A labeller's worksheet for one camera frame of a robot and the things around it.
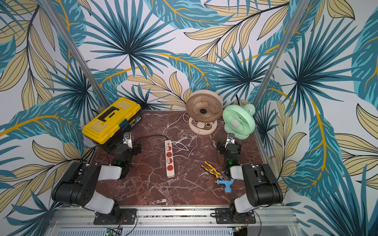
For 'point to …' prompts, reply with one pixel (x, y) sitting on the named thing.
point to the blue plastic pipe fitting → (228, 183)
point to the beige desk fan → (204, 107)
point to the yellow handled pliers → (218, 174)
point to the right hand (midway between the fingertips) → (229, 140)
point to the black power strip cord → (142, 136)
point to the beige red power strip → (170, 160)
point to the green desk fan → (239, 120)
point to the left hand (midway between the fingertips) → (130, 141)
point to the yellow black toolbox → (109, 127)
